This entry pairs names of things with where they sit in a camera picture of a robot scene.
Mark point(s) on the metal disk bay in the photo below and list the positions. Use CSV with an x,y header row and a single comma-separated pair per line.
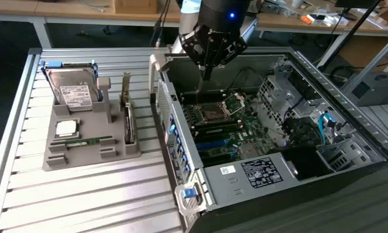
x,y
346,155

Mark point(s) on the graphics card with metal bracket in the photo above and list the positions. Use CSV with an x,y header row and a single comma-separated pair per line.
x,y
130,121

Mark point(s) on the CPU socket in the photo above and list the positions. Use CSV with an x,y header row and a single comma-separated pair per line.
x,y
211,112

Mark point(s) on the white mug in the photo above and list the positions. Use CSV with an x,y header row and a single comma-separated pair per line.
x,y
298,3

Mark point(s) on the grey power supply unit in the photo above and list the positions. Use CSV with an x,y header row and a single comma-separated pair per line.
x,y
233,187

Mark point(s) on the small white box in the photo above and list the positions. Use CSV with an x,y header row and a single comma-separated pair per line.
x,y
335,20

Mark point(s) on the blue case latch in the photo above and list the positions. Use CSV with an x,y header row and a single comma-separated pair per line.
x,y
188,194

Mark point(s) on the black stand pole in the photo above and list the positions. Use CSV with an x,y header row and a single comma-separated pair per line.
x,y
337,48

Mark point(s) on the brown wooden box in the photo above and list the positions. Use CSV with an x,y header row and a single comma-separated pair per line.
x,y
134,6

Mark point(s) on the grey computer tower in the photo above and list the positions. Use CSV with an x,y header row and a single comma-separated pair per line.
x,y
375,89

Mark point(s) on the green motherboard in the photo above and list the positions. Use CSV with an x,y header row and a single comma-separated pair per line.
x,y
255,131

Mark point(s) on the silver CPU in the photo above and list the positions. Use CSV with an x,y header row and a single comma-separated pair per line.
x,y
67,128

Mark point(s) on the small orange box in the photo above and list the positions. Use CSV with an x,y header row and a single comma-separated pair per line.
x,y
307,19

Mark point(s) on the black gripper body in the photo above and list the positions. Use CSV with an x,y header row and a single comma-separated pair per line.
x,y
221,17

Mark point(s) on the grey metal desk device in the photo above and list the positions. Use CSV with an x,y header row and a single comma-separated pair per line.
x,y
271,7

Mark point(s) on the grey parts rack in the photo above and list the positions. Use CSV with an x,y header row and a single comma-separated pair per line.
x,y
91,126

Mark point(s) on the green RAM stick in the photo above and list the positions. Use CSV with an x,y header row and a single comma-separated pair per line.
x,y
84,141

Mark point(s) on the black case fan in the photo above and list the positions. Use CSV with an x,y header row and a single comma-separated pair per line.
x,y
301,131

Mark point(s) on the blue expansion slot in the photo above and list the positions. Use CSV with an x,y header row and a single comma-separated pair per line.
x,y
214,143

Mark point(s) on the wooden desk grey legs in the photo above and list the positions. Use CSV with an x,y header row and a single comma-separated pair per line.
x,y
287,23
19,7

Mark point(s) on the open black PC case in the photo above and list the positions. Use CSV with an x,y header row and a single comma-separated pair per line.
x,y
278,213

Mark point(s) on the silver chipset heat sink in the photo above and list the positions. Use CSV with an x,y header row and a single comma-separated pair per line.
x,y
250,150

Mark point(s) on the perforated metal drive cage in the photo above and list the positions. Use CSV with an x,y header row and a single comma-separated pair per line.
x,y
277,97

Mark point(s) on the black monitor with stand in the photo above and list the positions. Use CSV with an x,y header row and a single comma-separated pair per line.
x,y
351,15

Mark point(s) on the silver hard disk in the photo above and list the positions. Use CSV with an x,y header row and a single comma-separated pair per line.
x,y
74,82

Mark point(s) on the metal socket cover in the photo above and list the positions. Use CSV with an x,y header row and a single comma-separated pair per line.
x,y
234,103

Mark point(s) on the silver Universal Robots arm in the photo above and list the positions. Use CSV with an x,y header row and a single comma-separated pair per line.
x,y
186,23

